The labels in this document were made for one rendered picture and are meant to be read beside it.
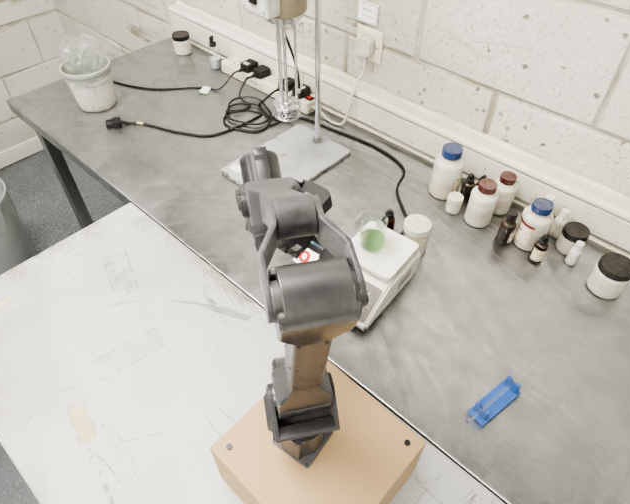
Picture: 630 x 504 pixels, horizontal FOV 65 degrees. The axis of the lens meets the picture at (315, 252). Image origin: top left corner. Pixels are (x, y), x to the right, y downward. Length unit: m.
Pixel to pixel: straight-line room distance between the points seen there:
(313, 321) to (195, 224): 0.83
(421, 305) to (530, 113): 0.51
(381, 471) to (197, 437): 0.32
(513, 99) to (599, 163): 0.23
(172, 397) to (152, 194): 0.57
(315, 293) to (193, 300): 0.67
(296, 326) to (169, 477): 0.52
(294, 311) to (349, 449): 0.39
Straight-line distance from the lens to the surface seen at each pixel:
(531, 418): 0.96
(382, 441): 0.76
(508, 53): 1.23
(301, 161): 1.34
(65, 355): 1.05
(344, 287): 0.40
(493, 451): 0.91
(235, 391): 0.92
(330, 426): 0.67
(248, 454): 0.75
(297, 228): 0.45
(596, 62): 1.17
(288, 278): 0.39
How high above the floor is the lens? 1.71
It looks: 47 degrees down
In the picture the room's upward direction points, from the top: straight up
